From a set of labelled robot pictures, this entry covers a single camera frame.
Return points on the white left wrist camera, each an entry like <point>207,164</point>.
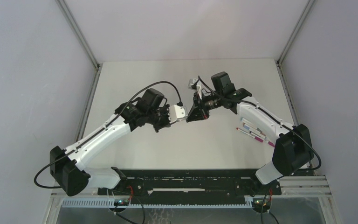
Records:
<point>177,113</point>

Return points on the right controller board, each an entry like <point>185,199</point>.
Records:
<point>259,203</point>

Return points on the left controller board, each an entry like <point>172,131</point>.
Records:
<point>121,202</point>

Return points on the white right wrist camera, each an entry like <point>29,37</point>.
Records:
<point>195,85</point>

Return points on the white red tipped marker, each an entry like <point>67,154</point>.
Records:
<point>250,135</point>

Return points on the controller board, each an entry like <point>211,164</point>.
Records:
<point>121,202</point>
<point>259,203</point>

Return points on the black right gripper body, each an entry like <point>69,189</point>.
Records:
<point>201,103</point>

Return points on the aluminium frame rail right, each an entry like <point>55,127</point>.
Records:
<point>283,55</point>

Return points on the aluminium frame rail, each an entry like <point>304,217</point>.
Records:
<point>70,19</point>
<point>283,55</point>

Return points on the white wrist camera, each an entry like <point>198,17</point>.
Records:
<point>195,85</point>
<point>177,113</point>

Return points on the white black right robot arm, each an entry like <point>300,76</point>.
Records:
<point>292,143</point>

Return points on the aluminium frame rail left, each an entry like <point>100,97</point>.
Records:
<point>70,19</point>

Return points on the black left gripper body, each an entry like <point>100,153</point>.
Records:
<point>160,118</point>

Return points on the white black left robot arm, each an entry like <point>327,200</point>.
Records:
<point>70,165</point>

